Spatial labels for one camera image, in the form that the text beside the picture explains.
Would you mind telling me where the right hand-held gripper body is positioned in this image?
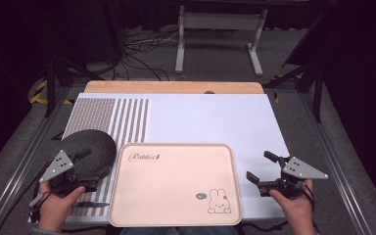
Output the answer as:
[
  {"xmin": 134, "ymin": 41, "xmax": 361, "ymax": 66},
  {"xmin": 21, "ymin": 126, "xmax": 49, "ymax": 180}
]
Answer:
[{"xmin": 258, "ymin": 156, "xmax": 330, "ymax": 200}]

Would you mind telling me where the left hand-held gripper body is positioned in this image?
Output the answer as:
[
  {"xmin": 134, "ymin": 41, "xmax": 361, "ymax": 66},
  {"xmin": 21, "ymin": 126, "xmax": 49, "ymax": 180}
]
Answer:
[{"xmin": 38, "ymin": 149, "xmax": 88, "ymax": 198}]

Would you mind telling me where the black round disc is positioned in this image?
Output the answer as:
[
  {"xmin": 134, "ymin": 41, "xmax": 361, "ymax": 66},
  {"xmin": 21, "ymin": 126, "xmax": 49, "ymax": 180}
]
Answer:
[{"xmin": 50, "ymin": 128, "xmax": 118, "ymax": 180}]

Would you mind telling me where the person's right hand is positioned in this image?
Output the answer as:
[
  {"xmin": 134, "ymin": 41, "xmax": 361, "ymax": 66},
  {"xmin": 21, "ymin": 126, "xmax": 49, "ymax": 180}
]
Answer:
[{"xmin": 268, "ymin": 178, "xmax": 315, "ymax": 229}]

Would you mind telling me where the person's left hand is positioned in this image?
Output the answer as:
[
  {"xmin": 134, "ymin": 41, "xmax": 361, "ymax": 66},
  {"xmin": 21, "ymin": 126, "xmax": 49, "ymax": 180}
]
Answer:
[{"xmin": 37, "ymin": 181, "xmax": 87, "ymax": 233}]

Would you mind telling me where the yellow black hazard tape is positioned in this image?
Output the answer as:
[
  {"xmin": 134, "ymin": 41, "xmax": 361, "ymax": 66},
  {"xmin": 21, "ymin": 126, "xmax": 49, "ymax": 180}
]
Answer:
[{"xmin": 28, "ymin": 79, "xmax": 75, "ymax": 107}]

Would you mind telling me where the white mat with striped patch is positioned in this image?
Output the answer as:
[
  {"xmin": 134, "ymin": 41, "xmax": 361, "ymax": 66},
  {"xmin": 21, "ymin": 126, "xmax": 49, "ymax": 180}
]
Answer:
[{"xmin": 28, "ymin": 92, "xmax": 291, "ymax": 225}]

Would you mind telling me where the black metal stand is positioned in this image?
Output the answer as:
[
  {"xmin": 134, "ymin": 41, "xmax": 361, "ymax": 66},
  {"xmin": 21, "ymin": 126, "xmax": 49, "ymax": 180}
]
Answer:
[
  {"xmin": 43, "ymin": 57, "xmax": 106, "ymax": 119},
  {"xmin": 263, "ymin": 12, "xmax": 328, "ymax": 124}
]

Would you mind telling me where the pink tray with rabbit print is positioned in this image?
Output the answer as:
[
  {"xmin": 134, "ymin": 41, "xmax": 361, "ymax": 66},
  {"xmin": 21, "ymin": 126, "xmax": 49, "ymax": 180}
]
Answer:
[{"xmin": 108, "ymin": 142, "xmax": 244, "ymax": 228}]

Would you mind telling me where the right hand-held gripper cable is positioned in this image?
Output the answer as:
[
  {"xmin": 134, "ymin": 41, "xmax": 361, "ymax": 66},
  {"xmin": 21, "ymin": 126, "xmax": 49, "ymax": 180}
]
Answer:
[{"xmin": 301, "ymin": 181, "xmax": 317, "ymax": 212}]

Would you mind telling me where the hand-held gripper cable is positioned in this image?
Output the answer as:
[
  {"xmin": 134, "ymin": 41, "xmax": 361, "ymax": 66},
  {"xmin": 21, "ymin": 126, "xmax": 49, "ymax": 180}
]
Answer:
[
  {"xmin": 27, "ymin": 191, "xmax": 53, "ymax": 225},
  {"xmin": 301, "ymin": 181, "xmax": 317, "ymax": 212}
]

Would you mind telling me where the aluminium rail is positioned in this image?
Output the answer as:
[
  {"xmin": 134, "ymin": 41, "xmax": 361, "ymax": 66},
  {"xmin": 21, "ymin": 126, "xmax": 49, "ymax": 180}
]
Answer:
[
  {"xmin": 298, "ymin": 92, "xmax": 370, "ymax": 235},
  {"xmin": 0, "ymin": 87, "xmax": 76, "ymax": 235}
]

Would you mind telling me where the left hand-held gripper cable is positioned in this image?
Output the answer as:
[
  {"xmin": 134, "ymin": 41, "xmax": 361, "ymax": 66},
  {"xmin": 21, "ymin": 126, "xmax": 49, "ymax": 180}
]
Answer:
[{"xmin": 27, "ymin": 191, "xmax": 53, "ymax": 225}]

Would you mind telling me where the black cable under table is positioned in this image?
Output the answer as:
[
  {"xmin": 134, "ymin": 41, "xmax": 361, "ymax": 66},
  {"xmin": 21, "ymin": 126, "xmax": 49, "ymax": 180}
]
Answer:
[{"xmin": 240, "ymin": 219, "xmax": 290, "ymax": 233}]

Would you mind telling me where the tangle of black floor cables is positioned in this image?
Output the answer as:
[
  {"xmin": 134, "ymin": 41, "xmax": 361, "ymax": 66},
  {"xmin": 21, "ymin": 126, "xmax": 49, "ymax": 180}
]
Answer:
[{"xmin": 110, "ymin": 26, "xmax": 181, "ymax": 81}]

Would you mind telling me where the white metal stand frame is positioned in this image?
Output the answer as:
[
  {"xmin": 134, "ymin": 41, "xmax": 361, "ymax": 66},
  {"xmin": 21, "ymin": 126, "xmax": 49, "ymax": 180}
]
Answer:
[{"xmin": 174, "ymin": 4, "xmax": 269, "ymax": 77}]

